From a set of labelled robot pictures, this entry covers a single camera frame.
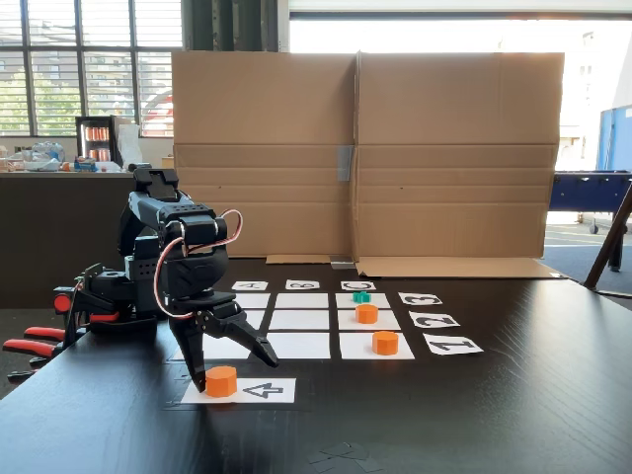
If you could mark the dark green curtain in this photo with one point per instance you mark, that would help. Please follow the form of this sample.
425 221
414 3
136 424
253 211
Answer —
229 24

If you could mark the small blue box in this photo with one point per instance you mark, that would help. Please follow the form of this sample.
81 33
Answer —
85 164

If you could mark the dark wooden counter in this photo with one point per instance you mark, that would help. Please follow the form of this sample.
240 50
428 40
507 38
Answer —
29 222

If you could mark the short grey tape piece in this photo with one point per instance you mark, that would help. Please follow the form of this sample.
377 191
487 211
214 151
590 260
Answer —
342 262

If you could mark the black clamp with red knob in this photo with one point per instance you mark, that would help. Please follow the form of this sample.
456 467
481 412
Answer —
61 303

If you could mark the blue panel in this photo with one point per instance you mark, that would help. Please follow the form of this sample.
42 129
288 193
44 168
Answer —
614 138

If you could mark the paper sheet number 1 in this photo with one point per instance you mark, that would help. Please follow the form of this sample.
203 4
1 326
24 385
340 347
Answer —
451 344

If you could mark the paper sheet letter A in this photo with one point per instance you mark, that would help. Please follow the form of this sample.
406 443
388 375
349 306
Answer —
250 285

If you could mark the small black device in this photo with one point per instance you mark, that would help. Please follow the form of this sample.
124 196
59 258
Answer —
133 167

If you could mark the paper sheet number 3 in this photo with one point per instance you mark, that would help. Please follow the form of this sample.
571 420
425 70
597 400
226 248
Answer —
419 298

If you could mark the white paper grid square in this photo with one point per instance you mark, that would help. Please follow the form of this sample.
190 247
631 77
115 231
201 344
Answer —
222 350
257 318
355 348
301 301
299 320
380 302
301 345
390 323
254 301

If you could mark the clear plastic bags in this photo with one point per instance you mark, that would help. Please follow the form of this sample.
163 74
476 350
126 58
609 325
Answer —
44 155

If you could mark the round orange token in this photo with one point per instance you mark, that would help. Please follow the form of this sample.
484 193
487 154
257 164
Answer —
221 381
385 343
367 314

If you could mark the white paper bag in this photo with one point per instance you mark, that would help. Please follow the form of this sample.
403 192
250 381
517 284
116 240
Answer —
129 143

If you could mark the brown wooden leg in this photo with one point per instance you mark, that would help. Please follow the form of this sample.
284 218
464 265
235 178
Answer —
609 242

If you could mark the blue foosball table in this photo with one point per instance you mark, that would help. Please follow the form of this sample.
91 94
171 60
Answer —
587 190

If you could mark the paper sheet letter C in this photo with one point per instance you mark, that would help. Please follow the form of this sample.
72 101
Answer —
358 285

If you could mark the paper sheet letter B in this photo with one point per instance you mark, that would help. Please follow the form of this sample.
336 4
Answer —
302 285

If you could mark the mini fridge with cans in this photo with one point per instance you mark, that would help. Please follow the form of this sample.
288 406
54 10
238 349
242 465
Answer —
96 140

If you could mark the paper sheet number 2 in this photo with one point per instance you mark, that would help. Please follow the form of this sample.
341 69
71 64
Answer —
434 320

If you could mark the long grey tape strip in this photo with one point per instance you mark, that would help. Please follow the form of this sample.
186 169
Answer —
344 163

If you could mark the green cross token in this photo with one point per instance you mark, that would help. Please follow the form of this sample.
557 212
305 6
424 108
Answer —
361 296

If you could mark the large brown cardboard box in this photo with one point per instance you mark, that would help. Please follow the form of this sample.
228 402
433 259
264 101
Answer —
444 148

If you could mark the white arrow paper sheet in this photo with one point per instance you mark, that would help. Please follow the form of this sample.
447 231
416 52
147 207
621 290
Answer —
276 391

